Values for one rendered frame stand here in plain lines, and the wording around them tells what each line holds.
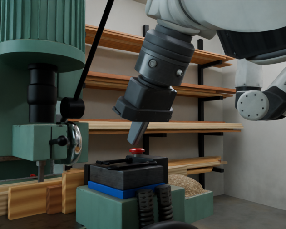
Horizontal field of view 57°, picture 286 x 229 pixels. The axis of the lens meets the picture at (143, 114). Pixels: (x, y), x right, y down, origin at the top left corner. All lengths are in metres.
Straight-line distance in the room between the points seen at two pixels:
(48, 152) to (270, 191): 3.73
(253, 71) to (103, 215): 0.53
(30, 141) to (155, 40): 0.30
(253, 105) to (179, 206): 0.35
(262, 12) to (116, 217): 0.32
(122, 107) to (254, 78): 0.43
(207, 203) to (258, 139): 3.42
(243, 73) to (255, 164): 3.44
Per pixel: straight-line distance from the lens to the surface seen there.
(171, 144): 3.72
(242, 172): 4.30
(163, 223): 0.33
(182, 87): 3.24
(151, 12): 0.39
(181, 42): 0.44
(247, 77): 0.76
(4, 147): 0.66
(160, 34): 0.44
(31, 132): 0.55
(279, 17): 0.20
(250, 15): 0.20
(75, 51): 0.56
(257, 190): 4.21
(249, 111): 0.72
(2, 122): 0.66
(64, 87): 0.81
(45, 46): 0.53
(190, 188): 0.68
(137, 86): 0.45
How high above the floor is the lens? 1.06
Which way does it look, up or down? 3 degrees up
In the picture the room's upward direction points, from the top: straight up
